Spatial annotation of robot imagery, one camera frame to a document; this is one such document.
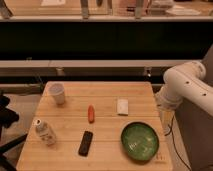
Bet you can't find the clear plastic water bottle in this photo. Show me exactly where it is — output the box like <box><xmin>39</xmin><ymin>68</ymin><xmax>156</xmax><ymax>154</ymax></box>
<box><xmin>34</xmin><ymin>119</ymin><xmax>56</xmax><ymax>146</ymax></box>

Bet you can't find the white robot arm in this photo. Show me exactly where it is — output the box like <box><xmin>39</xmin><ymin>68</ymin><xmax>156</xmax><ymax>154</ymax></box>
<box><xmin>155</xmin><ymin>61</ymin><xmax>213</xmax><ymax>116</ymax></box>

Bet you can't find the orange carrot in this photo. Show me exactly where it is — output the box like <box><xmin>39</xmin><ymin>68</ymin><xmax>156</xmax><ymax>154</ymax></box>
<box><xmin>88</xmin><ymin>105</ymin><xmax>95</xmax><ymax>123</ymax></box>

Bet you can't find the white paper cup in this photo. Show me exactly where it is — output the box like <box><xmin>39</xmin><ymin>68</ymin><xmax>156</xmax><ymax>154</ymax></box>
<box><xmin>48</xmin><ymin>83</ymin><xmax>65</xmax><ymax>105</ymax></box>

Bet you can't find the black remote control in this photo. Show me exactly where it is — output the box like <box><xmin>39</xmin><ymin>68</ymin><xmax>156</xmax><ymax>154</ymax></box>
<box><xmin>78</xmin><ymin>131</ymin><xmax>93</xmax><ymax>156</ymax></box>

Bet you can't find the green bowl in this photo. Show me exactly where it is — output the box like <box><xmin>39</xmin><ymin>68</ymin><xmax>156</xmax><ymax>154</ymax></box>
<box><xmin>120</xmin><ymin>122</ymin><xmax>159</xmax><ymax>162</ymax></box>

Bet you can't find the black office chair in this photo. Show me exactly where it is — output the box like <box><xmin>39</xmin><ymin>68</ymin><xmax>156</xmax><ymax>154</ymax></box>
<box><xmin>0</xmin><ymin>90</ymin><xmax>29</xmax><ymax>171</ymax></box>

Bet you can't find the black cable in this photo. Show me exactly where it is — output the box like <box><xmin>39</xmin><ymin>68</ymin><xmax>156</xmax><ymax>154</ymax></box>
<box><xmin>164</xmin><ymin>114</ymin><xmax>193</xmax><ymax>171</ymax></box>

